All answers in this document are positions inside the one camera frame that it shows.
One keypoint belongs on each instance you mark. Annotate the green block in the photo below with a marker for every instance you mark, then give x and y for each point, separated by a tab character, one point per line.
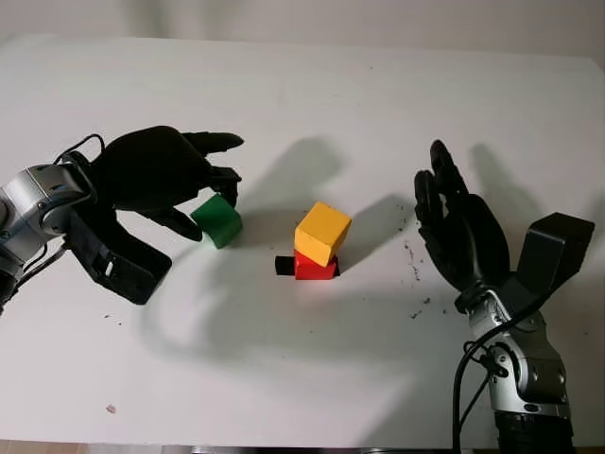
217	222

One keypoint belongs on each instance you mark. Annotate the yellow block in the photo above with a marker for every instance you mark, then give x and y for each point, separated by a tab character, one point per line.
321	232

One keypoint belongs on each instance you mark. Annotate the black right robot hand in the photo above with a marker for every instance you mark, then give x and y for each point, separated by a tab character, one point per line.
463	236

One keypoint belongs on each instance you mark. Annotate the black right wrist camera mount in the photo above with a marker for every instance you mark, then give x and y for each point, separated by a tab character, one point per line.
553	255

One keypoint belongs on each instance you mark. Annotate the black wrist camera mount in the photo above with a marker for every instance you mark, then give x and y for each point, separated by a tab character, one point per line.
127	274
553	255

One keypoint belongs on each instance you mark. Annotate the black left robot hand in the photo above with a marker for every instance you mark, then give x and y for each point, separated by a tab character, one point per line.
151	170

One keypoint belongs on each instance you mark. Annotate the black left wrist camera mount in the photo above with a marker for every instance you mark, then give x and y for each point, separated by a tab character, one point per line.
127	274

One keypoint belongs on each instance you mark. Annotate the red block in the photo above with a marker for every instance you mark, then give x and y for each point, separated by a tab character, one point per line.
312	272

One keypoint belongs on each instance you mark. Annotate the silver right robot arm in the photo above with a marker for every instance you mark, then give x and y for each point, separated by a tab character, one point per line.
524	373

